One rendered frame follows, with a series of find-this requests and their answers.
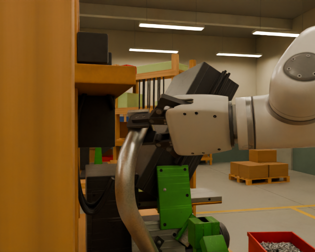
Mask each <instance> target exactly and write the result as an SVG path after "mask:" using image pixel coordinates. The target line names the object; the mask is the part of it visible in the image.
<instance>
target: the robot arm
mask: <svg viewBox="0 0 315 252"><path fill-rule="evenodd" d="M165 106H169V108H170V109H164V108H165ZM150 125H167V126H168V130H169V132H162V133H158V132H157V131H155V130H154V131H147V133H146V135H145V138H144V140H143V143H142V146H146V145H155V146H156V147H157V148H162V149H164V150H166V151H168V152H169V153H170V154H171V155H172V156H173V157H174V158H176V159H177V158H180V157H182V156H196V155H207V154H214V153H220V152H225V151H229V150H232V148H235V144H238V150H254V149H255V150H263V149H288V148H314V147H315V26H311V27H309V28H307V29H305V30H304V31H302V32H301V33H300V34H299V35H298V36H297V37H296V38H295V40H294V41H293V42H292V43H291V45H290V46H289V47H288V48H287V50H286V51H285V52H284V54H283V55H282V57H281V58H280V59H279V61H278V63H277V64H276V66H275V68H274V70H273V72H272V75H271V79H270V84H269V94H267V95H259V96H252V97H251V96H247V97H236V98H235V104H233V105H232V101H229V99H228V96H222V95H212V94H184V95H174V96H170V95H167V94H164V93H162V94H161V95H160V98H159V101H158V104H157V106H156V107H155V108H154V109H153V110H152V111H151V113H142V114H134V115H131V116H130V117H129V120H128V122H127V124H126V126H127V128H128V129H142V128H149V126H150Z"/></svg>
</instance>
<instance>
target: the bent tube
mask: <svg viewBox="0 0 315 252"><path fill-rule="evenodd" d="M147 113H150V110H149V109H135V110H128V111H127V114H128V117H129V118H130V116H132V115H135V114H147ZM147 131H155V128H154V125H152V124H150V125H149V127H148V128H135V129H129V131H128V133H127V135H126V138H125V140H124V142H123V144H122V146H121V149H120V151H119V155H118V159H117V164H116V170H115V198H116V205H117V209H118V212H119V215H120V218H121V220H122V221H123V223H124V225H125V226H126V228H127V230H128V232H129V233H130V235H131V237H132V238H133V240H134V242H135V243H136V245H137V247H138V249H139V250H140V252H159V251H158V249H157V247H156V245H155V243H154V241H153V239H152V237H151V235H150V233H149V231H148V229H147V227H146V224H145V222H144V220H143V218H142V216H141V214H140V212H139V210H138V207H137V204H136V198H135V169H136V162H137V158H138V154H139V151H140V149H141V146H142V144H143V141H144V139H145V136H146V134H147Z"/></svg>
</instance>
